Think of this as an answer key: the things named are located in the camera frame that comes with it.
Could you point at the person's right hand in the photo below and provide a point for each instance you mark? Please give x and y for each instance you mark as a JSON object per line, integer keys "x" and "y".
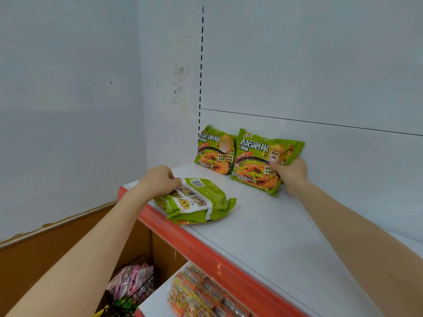
{"x": 294, "y": 176}

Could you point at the person's left hand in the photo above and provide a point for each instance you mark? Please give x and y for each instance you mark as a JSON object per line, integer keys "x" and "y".
{"x": 155, "y": 181}

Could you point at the person's right thumb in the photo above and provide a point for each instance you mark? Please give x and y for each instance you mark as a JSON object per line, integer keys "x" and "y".
{"x": 278, "y": 168}

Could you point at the person's left fingers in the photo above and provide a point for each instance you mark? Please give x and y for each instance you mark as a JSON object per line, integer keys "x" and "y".
{"x": 171, "y": 183}

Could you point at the green noodle packet bear print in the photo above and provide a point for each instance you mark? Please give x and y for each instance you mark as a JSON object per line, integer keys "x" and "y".
{"x": 257, "y": 161}

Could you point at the green noodle packet barcode side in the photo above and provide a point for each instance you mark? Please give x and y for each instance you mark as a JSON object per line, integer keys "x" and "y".
{"x": 198, "y": 203}

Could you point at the person's left forearm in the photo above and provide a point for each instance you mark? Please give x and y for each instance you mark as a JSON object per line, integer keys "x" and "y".
{"x": 82, "y": 260}

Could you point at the person's right forearm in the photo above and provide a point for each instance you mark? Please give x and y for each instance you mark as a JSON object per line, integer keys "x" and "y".
{"x": 360, "y": 247}

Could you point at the green noodle packet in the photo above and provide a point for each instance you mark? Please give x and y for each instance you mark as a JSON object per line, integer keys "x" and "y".
{"x": 214, "y": 151}

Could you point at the white shelf with red edge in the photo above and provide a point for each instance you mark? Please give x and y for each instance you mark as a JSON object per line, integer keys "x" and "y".
{"x": 153, "y": 300}
{"x": 281, "y": 234}

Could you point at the pile of pink packets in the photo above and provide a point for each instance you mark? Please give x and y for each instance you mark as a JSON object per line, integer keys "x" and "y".
{"x": 130, "y": 280}

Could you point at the row of orange packets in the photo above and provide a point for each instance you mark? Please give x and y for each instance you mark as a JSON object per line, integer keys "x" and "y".
{"x": 201, "y": 295}

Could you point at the black slotted shelf upright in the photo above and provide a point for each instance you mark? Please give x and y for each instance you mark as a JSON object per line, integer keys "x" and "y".
{"x": 201, "y": 62}

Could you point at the green snack packet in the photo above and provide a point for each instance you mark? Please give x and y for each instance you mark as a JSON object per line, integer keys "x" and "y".
{"x": 123, "y": 304}

